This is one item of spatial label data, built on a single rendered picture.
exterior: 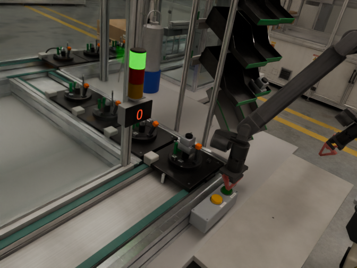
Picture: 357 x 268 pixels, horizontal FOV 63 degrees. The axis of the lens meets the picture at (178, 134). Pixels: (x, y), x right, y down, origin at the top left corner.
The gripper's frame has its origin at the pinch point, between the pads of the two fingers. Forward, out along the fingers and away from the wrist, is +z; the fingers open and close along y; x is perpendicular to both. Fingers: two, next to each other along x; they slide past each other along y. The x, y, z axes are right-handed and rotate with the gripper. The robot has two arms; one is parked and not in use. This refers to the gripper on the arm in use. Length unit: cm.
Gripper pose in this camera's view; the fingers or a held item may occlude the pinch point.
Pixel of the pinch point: (228, 187)
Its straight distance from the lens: 109.3
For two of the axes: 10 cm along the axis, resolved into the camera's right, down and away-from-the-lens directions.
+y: -6.4, 3.1, -7.1
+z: -1.5, 8.5, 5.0
